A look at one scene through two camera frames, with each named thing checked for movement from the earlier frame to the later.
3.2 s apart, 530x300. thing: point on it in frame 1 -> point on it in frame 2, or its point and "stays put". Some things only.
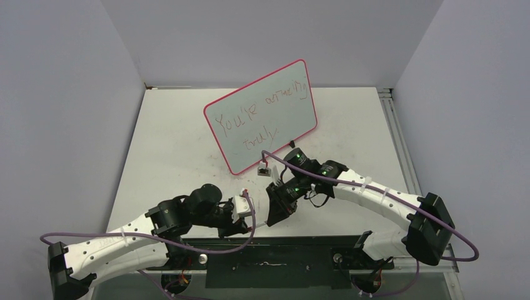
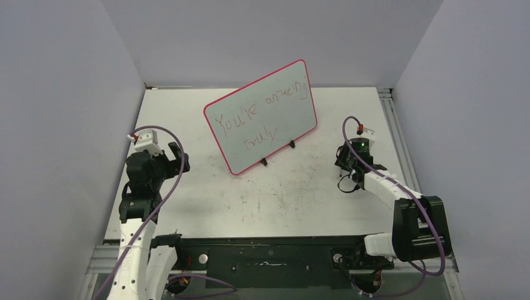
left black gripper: x=230 y=227 -> x=174 y=166
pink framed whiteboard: x=262 y=115 stays put
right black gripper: x=280 y=207 -> x=342 y=162
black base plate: x=299 y=262 stays put
